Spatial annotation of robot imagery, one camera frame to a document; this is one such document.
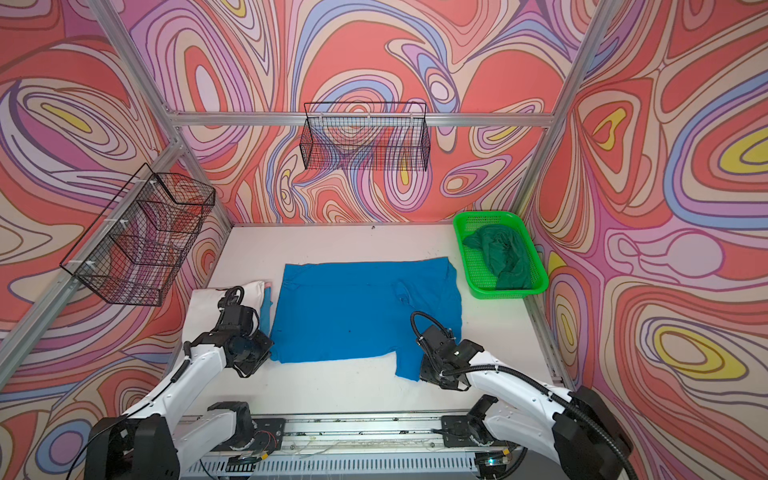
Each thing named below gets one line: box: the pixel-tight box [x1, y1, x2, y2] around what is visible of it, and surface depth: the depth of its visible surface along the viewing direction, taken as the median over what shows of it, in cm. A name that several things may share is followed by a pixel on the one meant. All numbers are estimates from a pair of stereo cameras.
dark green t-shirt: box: [462, 225, 534, 289], surface depth 104 cm
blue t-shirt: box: [270, 257, 463, 381], surface depth 101 cm
